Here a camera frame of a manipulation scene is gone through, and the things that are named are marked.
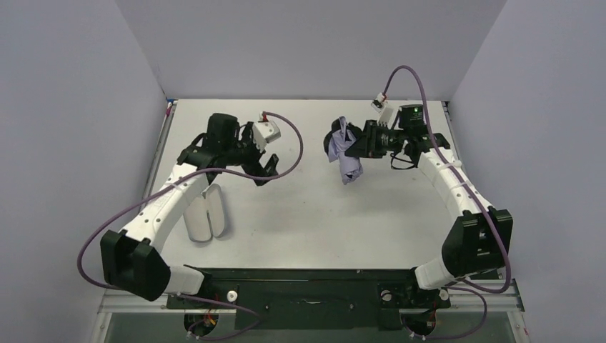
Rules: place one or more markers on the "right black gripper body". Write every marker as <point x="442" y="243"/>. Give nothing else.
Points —
<point x="369" y="141"/>

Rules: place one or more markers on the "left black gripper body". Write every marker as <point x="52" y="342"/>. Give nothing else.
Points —
<point x="253" y="158"/>

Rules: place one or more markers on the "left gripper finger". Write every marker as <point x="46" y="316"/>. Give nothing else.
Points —
<point x="254" y="169"/>
<point x="270" y="168"/>

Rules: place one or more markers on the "lavender umbrella case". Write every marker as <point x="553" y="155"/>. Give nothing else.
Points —
<point x="206" y="216"/>

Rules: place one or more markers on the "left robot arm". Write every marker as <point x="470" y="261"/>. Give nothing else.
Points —
<point x="132" y="257"/>

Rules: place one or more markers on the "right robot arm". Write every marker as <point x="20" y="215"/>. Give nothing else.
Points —
<point x="475" y="251"/>

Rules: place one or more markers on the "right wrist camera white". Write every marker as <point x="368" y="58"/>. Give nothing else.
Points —
<point x="383" y="108"/>

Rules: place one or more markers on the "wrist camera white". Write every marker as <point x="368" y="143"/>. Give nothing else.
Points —
<point x="383" y="108"/>
<point x="264" y="133"/>

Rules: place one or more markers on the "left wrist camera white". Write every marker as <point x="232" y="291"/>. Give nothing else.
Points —
<point x="264" y="133"/>

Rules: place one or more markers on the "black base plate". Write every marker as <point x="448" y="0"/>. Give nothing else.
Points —
<point x="302" y="299"/>

